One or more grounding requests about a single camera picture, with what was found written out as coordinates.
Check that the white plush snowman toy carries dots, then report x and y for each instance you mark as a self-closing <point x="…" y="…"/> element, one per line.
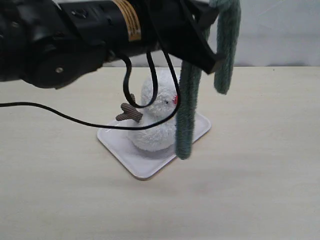
<point x="159" y="137"/>

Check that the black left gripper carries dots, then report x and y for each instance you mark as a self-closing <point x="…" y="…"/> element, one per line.
<point x="178" y="26"/>

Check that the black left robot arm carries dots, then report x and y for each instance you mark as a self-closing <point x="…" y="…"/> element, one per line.
<point x="50" y="45"/>

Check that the green knitted scarf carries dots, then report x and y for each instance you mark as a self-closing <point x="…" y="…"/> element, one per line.
<point x="228" y="29"/>

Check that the white backdrop curtain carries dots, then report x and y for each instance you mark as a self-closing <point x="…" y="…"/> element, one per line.
<point x="279" y="33"/>

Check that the white rectangular plastic tray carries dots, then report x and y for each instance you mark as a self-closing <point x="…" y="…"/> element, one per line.
<point x="140" y="163"/>

